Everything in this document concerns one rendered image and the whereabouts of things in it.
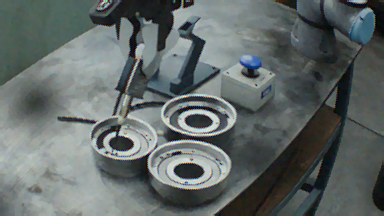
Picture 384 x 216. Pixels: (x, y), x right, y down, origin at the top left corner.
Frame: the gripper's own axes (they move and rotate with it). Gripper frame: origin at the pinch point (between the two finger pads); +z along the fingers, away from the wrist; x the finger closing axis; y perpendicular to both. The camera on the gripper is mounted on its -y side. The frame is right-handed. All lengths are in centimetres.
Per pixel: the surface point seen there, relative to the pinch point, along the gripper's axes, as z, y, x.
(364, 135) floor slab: 93, 158, -22
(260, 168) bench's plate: 13.2, 7.0, -16.3
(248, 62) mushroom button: 6.0, 21.5, -5.0
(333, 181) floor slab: 93, 110, -16
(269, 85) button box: 10.0, 23.9, -8.3
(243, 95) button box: 11.0, 19.5, -5.5
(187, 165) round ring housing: 10.9, -0.6, -8.8
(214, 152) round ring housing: 9.8, 2.7, -10.6
